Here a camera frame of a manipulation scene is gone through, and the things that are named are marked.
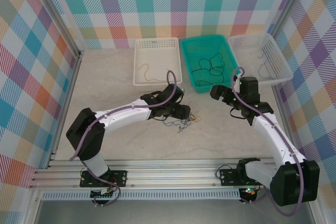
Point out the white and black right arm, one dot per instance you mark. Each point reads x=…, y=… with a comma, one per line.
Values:
x=273, y=134

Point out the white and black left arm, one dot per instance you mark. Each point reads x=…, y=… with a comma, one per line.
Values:
x=123, y=113

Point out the translucent plastic basket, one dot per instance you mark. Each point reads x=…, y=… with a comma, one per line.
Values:
x=246, y=58

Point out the white plastic basket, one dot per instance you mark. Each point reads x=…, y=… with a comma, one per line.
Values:
x=157, y=58

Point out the teal plastic basket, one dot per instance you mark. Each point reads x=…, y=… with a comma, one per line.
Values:
x=202, y=49

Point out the small circuit board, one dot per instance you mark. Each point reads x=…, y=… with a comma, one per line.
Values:
x=250, y=192
x=103, y=195

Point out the aluminium frame side rail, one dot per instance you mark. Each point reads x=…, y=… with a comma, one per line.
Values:
x=65, y=108
x=282, y=108

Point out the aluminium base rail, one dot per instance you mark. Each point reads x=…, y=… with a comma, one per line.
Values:
x=170, y=174

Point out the aluminium frame post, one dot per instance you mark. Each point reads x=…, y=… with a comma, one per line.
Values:
x=60, y=16
x=288, y=6

